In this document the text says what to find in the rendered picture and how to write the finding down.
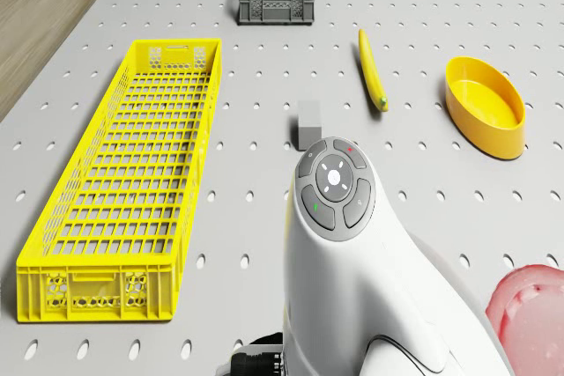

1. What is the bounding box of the grey cube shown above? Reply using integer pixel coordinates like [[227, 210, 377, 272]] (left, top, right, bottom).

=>
[[295, 100, 324, 151]]

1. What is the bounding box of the red plate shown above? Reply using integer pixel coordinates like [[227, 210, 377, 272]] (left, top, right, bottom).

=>
[[485, 262, 564, 376]]

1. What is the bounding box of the yellow basket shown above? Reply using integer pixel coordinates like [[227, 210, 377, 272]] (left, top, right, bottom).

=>
[[15, 37, 223, 324]]

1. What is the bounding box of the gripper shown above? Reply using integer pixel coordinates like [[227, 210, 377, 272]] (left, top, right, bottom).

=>
[[219, 330, 286, 376]]

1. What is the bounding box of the banana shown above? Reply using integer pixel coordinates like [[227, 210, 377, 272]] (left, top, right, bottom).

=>
[[357, 28, 390, 114]]

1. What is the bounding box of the yellow bowl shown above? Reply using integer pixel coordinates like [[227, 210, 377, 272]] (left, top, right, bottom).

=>
[[443, 55, 527, 160]]

